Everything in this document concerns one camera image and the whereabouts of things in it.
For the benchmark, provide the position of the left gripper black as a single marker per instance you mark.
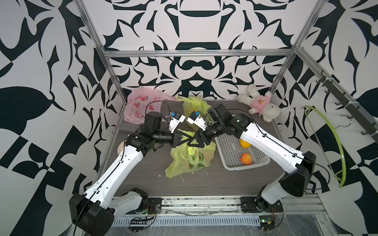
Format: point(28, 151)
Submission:
point(176, 140)

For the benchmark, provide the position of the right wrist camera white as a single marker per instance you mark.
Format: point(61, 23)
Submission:
point(197, 119)

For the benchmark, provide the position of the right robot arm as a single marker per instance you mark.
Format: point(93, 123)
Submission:
point(298, 167)

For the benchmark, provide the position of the white plush bunny pink shirt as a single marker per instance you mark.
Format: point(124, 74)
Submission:
point(259, 104)

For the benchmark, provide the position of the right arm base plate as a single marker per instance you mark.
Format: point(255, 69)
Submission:
point(258, 204)

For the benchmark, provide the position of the black wall hook rack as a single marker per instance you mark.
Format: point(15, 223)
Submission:
point(355, 109)

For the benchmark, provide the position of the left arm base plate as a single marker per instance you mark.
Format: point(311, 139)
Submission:
point(154, 205)

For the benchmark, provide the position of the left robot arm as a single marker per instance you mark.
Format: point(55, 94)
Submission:
point(95, 211)

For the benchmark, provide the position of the small round clock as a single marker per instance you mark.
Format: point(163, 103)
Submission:
point(120, 148)

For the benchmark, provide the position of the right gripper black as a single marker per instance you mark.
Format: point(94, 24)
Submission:
point(198, 137)

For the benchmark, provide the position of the pink plastic bag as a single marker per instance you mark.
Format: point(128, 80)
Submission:
point(143, 100)

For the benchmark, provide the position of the orange peach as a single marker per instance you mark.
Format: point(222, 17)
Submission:
point(246, 159)

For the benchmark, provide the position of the yellow orange fruit with leaf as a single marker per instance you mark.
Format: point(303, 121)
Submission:
point(244, 144)

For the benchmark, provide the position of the white plastic basket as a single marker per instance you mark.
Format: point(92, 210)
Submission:
point(231, 152)

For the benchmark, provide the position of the green hoop hanger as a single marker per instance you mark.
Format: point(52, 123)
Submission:
point(328, 140)

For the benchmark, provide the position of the green plastic bag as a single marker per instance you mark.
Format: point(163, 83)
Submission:
point(193, 104)
point(189, 159)

